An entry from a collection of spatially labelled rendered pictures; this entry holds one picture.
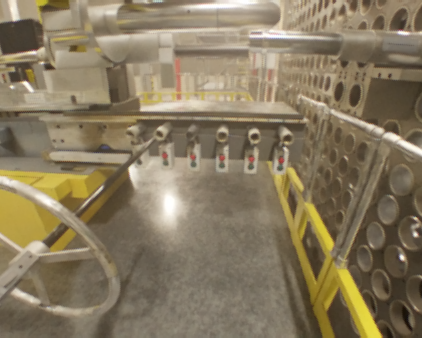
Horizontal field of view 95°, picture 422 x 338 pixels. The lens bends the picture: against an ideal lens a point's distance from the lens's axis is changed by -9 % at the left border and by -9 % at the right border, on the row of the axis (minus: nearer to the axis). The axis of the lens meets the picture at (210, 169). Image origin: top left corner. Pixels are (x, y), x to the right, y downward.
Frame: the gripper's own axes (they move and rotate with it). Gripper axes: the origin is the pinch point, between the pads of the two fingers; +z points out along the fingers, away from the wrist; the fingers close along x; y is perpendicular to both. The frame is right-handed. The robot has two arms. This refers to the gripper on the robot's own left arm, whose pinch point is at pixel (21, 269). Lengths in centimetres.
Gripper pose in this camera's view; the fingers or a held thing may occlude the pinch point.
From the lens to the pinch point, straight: 55.8
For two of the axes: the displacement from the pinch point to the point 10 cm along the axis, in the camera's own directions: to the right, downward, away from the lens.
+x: -6.8, 6.3, 3.8
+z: 1.0, -4.4, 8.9
